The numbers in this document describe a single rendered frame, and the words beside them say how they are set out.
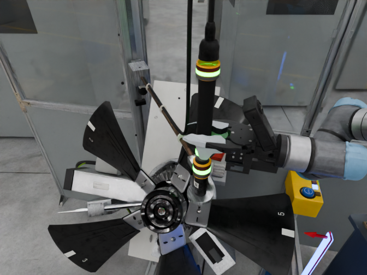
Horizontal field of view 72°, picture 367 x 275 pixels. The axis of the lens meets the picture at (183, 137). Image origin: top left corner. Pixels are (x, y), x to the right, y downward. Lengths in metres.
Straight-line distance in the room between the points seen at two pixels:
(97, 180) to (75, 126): 0.88
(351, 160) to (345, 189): 1.17
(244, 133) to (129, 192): 0.50
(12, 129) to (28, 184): 0.80
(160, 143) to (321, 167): 0.61
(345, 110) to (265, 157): 0.24
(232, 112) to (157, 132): 0.39
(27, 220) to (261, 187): 1.86
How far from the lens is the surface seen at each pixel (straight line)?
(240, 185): 1.69
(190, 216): 0.75
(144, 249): 1.07
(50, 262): 2.21
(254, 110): 0.48
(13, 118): 3.26
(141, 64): 1.13
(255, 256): 0.73
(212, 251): 0.88
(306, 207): 1.05
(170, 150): 0.97
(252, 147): 0.53
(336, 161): 0.57
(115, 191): 0.93
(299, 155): 0.55
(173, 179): 0.78
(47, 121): 1.90
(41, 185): 2.73
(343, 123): 0.69
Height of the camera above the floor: 1.80
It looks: 38 degrees down
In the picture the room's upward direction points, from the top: straight up
